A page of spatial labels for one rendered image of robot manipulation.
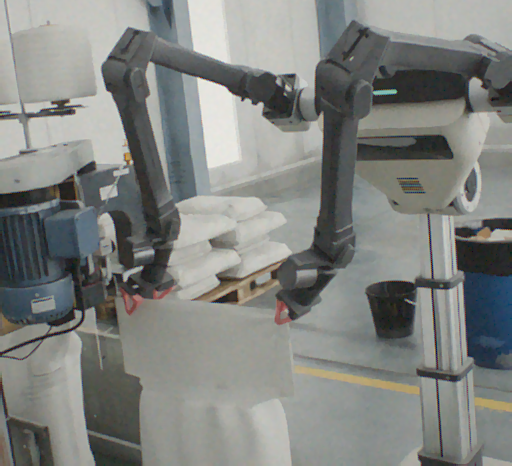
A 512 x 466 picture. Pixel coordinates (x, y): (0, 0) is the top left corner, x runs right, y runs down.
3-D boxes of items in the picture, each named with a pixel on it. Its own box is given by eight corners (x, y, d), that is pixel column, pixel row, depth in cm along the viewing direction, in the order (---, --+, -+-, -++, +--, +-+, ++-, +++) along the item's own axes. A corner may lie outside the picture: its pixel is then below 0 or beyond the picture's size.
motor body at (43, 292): (91, 309, 164) (74, 195, 160) (33, 333, 152) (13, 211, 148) (46, 302, 173) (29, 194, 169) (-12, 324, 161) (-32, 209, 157)
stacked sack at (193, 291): (224, 287, 504) (222, 269, 502) (179, 308, 470) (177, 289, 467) (152, 279, 544) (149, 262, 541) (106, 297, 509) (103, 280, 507)
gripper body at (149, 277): (126, 281, 185) (133, 256, 182) (155, 269, 193) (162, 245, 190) (144, 296, 182) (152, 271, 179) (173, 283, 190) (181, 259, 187)
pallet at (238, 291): (292, 276, 563) (290, 258, 560) (189, 332, 466) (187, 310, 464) (205, 269, 610) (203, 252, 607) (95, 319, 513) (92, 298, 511)
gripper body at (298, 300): (272, 296, 161) (290, 274, 157) (299, 282, 169) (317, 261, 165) (292, 319, 159) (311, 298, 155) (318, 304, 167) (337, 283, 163)
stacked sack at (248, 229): (292, 227, 558) (290, 208, 555) (236, 251, 505) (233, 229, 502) (245, 225, 584) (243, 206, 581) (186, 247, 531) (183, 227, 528)
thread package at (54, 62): (114, 98, 169) (104, 19, 166) (54, 106, 156) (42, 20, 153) (66, 102, 179) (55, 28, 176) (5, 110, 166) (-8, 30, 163)
